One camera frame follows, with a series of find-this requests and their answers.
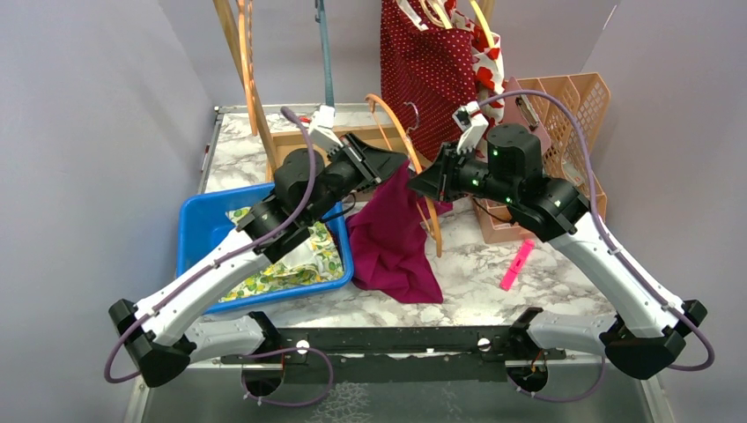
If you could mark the pink clipboard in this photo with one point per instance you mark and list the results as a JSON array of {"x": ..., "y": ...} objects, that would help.
[{"x": 528, "y": 110}]

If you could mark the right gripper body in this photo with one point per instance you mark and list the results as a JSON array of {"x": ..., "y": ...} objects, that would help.
[{"x": 468, "y": 176}]

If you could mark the magenta pleated skirt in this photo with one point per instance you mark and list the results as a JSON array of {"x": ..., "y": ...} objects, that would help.
[{"x": 388, "y": 245}]

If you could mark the orange wavy hanger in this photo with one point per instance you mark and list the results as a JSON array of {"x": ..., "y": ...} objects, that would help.
[{"x": 245, "y": 12}]

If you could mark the wooden hanger metal hook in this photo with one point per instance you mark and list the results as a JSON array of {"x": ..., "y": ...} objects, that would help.
[{"x": 428, "y": 212}]

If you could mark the wooden clothes rack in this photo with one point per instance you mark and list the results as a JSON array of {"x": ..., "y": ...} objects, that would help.
[{"x": 278, "y": 146}]

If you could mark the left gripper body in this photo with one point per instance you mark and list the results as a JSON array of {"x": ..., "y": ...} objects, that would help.
[{"x": 351, "y": 174}]

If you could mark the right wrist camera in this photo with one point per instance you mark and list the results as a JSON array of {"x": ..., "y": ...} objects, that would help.
[{"x": 472, "y": 123}]

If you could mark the grey-blue hanger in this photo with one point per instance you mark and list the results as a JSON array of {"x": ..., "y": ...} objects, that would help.
[{"x": 321, "y": 19}]

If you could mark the pink marker pen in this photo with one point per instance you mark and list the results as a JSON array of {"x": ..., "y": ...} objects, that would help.
[{"x": 516, "y": 266}]

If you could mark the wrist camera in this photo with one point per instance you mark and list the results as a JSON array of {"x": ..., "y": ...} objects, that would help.
[
  {"x": 320, "y": 129},
  {"x": 472, "y": 123}
]

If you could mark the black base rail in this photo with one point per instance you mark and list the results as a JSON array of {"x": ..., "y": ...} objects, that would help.
[{"x": 391, "y": 354}]

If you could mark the lemon print skirt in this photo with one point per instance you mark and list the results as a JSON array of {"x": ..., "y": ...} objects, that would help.
[{"x": 292, "y": 263}]

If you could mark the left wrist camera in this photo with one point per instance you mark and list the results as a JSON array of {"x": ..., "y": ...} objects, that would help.
[{"x": 320, "y": 129}]

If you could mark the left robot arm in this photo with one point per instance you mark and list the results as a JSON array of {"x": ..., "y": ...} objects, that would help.
[{"x": 162, "y": 334}]

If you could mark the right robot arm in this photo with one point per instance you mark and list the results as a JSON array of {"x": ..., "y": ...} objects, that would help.
[{"x": 647, "y": 331}]

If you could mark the blue plastic bin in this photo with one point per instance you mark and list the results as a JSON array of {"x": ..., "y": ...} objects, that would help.
[{"x": 206, "y": 220}]

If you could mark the red poppy print skirt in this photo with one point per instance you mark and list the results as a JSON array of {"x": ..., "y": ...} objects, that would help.
[{"x": 486, "y": 60}]

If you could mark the peach plastic organizer basket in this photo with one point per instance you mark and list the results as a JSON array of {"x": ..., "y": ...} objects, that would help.
[{"x": 587, "y": 97}]

